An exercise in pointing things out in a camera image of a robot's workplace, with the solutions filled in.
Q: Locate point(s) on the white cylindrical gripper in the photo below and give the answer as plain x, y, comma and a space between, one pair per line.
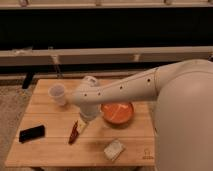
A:
87, 113

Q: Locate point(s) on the red chili pepper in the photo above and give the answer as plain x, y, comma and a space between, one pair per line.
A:
74, 133

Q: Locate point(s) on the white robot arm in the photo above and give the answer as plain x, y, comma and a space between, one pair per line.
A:
183, 118

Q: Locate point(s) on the wooden table board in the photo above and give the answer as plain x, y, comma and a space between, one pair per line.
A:
53, 150

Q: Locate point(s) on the orange bowl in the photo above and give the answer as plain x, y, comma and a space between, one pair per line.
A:
117, 113

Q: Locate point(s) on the white sponge block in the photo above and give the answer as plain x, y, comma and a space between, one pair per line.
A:
113, 150

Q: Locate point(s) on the black rectangular box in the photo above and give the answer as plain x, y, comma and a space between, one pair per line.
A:
32, 133

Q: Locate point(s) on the grey horizontal rail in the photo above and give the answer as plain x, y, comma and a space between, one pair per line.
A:
102, 55

